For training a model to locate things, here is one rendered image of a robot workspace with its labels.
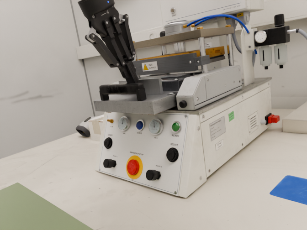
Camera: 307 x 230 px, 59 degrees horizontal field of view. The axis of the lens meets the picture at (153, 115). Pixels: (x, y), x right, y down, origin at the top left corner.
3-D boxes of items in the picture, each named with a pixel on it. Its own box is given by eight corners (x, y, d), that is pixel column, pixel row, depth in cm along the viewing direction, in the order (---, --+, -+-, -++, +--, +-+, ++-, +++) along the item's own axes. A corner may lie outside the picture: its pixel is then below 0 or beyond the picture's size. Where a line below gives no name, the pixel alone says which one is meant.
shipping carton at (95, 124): (123, 127, 128) (120, 108, 126) (141, 129, 119) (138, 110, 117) (90, 139, 116) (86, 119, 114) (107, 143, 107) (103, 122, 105)
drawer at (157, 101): (164, 91, 94) (161, 70, 93) (220, 91, 79) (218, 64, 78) (95, 114, 74) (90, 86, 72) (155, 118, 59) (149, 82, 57)
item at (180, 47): (173, 64, 96) (169, 37, 94) (230, 58, 81) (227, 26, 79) (139, 72, 84) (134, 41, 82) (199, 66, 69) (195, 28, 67)
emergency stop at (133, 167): (129, 173, 72) (132, 158, 72) (140, 176, 69) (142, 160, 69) (125, 173, 71) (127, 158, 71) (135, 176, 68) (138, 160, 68)
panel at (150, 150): (98, 171, 80) (108, 109, 82) (178, 196, 60) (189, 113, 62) (92, 171, 79) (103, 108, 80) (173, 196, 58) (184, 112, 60)
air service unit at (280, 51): (251, 69, 85) (247, 21, 82) (301, 65, 75) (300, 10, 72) (243, 72, 81) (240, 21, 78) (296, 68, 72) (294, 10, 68)
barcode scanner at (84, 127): (111, 124, 137) (108, 109, 135) (120, 126, 131) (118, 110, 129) (75, 137, 123) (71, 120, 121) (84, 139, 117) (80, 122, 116)
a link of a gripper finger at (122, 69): (121, 57, 65) (113, 63, 63) (130, 76, 67) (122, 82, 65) (117, 58, 66) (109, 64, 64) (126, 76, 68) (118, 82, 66)
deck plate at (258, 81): (188, 83, 116) (188, 81, 116) (272, 79, 92) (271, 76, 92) (103, 110, 84) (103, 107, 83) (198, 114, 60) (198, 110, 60)
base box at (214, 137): (193, 121, 119) (188, 83, 115) (283, 128, 94) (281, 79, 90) (95, 171, 82) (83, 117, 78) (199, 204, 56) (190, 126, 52)
